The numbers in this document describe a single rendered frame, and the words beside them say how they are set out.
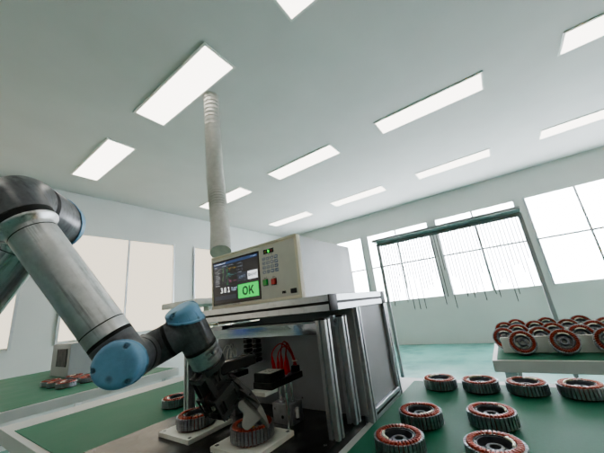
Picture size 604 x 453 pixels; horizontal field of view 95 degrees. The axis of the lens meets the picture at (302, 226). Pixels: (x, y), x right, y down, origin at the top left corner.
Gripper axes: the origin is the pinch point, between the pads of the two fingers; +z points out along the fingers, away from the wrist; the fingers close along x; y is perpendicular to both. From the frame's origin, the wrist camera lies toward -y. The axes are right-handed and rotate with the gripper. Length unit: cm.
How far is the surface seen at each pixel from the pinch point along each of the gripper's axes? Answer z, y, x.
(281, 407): 7.4, -10.9, -0.1
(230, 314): -17.6, -23.2, -18.9
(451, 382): 34, -50, 38
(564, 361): 62, -92, 74
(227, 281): -26.6, -31.6, -23.0
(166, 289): 44, -252, -472
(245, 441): 0.4, 4.6, 2.6
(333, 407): 3.2, -9.3, 20.0
